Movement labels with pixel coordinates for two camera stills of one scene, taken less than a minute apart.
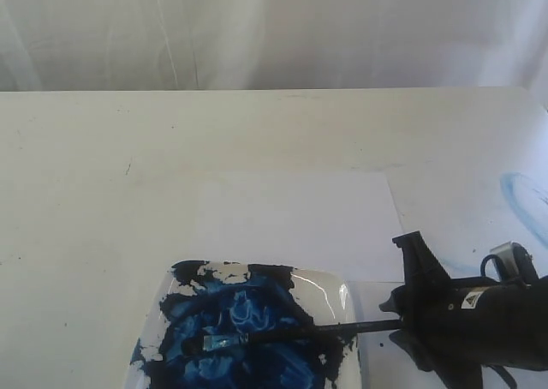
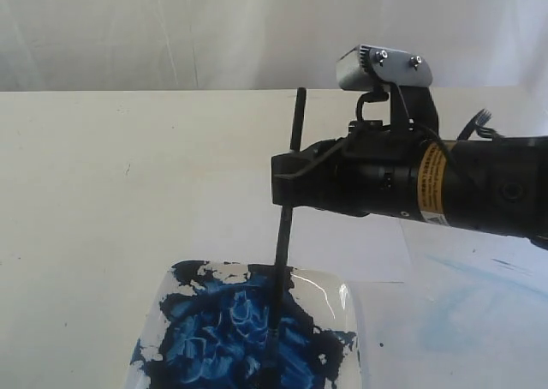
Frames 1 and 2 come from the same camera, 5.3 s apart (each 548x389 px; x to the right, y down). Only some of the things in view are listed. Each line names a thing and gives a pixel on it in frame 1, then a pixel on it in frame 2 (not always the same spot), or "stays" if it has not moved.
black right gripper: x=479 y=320 -> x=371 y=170
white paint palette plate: x=212 y=298 stays
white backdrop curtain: x=206 y=33 stays
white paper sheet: x=342 y=221 stays
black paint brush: x=219 y=342 -> x=273 y=348
